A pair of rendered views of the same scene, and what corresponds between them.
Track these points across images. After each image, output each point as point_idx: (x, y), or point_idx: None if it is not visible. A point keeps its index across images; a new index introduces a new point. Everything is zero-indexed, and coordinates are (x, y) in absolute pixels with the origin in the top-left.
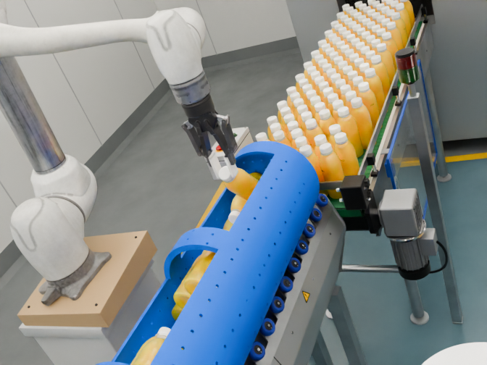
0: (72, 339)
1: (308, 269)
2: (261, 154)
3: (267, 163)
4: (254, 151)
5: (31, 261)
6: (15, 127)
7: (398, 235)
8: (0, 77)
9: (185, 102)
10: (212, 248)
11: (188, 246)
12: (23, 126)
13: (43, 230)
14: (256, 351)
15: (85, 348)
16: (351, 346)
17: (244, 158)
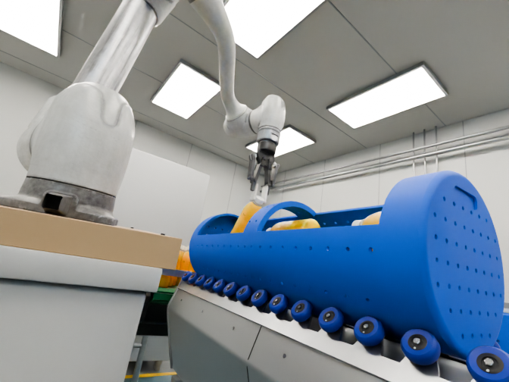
0: (47, 296)
1: None
2: (224, 225)
3: (225, 233)
4: (235, 214)
5: (83, 136)
6: (114, 52)
7: None
8: (146, 23)
9: (273, 139)
10: (312, 211)
11: (296, 202)
12: (123, 60)
13: (132, 122)
14: None
15: (60, 328)
16: None
17: (210, 223)
